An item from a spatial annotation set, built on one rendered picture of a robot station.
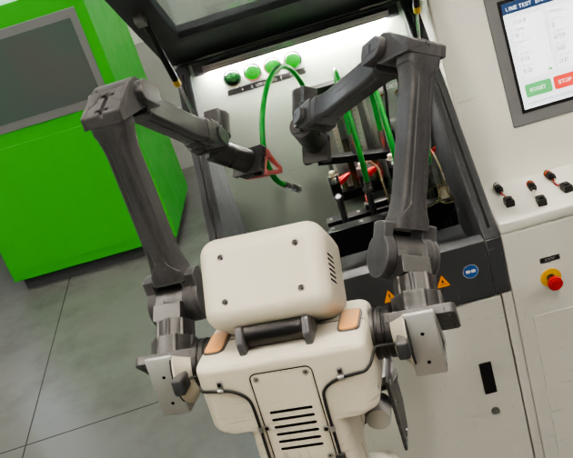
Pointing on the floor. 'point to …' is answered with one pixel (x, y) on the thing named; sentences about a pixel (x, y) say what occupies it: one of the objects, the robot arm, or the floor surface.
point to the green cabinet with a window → (59, 139)
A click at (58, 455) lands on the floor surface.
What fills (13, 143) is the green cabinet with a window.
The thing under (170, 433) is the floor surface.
